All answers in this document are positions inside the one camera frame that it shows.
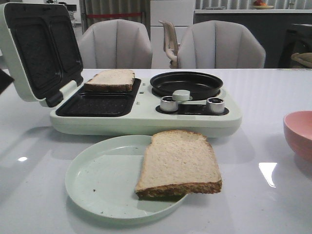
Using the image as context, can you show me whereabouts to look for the right grey upholstered chair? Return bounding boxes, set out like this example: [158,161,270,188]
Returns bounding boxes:
[177,20,266,69]

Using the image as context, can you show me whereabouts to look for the left silver control knob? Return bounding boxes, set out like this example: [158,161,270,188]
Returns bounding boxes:
[159,96,178,112]

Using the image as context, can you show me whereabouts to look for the mint green plate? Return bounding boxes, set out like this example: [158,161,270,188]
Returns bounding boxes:
[65,135,185,224]

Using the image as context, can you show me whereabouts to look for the right silver control knob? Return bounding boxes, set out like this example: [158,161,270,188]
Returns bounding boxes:
[206,97,225,114]

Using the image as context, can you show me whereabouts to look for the silver control knob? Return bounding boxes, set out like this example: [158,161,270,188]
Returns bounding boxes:
[159,96,178,112]
[206,97,225,114]

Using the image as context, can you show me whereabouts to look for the black round frying pan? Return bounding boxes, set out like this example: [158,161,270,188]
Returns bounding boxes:
[150,71,223,100]

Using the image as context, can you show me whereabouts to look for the mint green breakfast maker base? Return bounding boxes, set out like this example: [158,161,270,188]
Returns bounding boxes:
[50,77,242,137]

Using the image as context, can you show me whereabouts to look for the white bread slice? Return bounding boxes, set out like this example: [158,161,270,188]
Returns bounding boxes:
[84,69,135,92]
[135,130,222,198]

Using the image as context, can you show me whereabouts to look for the white cabinet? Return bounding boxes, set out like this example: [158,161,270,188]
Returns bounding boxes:
[150,0,196,69]

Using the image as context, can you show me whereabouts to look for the pink bowl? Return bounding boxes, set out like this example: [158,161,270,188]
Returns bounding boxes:
[283,111,312,162]

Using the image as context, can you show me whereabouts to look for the dark grey counter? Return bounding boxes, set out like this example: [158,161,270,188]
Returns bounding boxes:
[194,9,312,68]

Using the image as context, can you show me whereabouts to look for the grey upholstered chair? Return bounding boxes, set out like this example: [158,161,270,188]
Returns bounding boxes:
[177,20,266,69]
[78,19,153,69]

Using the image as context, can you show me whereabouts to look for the mint green breakfast maker lid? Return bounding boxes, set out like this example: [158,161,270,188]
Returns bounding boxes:
[0,2,83,107]

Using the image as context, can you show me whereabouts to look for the left grey upholstered chair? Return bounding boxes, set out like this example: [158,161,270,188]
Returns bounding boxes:
[78,19,153,69]

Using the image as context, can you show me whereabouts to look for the fruit plate on counter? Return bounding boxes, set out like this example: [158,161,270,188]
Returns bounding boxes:
[252,0,274,10]

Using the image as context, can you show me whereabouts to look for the beige plastic chair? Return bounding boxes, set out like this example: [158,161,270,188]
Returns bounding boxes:
[159,20,179,69]

